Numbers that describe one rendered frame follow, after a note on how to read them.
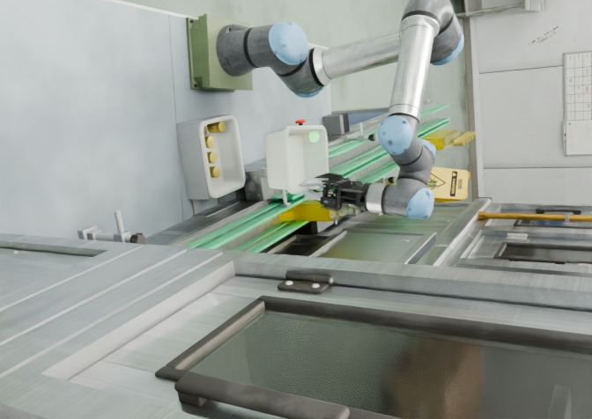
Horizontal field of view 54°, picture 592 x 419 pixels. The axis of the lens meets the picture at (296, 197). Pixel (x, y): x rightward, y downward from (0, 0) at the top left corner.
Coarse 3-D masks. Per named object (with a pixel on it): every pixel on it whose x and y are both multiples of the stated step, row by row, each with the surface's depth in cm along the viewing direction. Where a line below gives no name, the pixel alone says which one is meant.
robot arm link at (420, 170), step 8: (424, 144) 140; (432, 144) 141; (424, 152) 136; (432, 152) 140; (424, 160) 136; (432, 160) 140; (400, 168) 140; (408, 168) 136; (416, 168) 137; (424, 168) 138; (400, 176) 140; (408, 176) 138; (416, 176) 137; (424, 176) 138
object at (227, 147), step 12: (216, 120) 165; (228, 120) 173; (228, 132) 175; (204, 144) 161; (216, 144) 176; (228, 144) 176; (204, 156) 161; (228, 156) 177; (240, 156) 175; (204, 168) 162; (228, 168) 178; (240, 168) 176; (216, 180) 177; (228, 180) 179; (240, 180) 177; (216, 192) 168; (228, 192) 170
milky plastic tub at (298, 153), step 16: (288, 128) 145; (304, 128) 152; (320, 128) 160; (272, 144) 148; (288, 144) 159; (304, 144) 165; (320, 144) 163; (272, 160) 149; (288, 160) 145; (304, 160) 166; (320, 160) 164; (272, 176) 149; (288, 176) 145; (304, 176) 166
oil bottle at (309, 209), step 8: (312, 200) 185; (296, 208) 183; (304, 208) 181; (312, 208) 180; (320, 208) 178; (280, 216) 187; (288, 216) 185; (296, 216) 184; (304, 216) 182; (312, 216) 181; (320, 216) 179; (328, 216) 178; (336, 216) 177
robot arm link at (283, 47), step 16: (256, 32) 162; (272, 32) 159; (288, 32) 158; (256, 48) 162; (272, 48) 159; (288, 48) 158; (304, 48) 164; (256, 64) 166; (272, 64) 164; (288, 64) 163
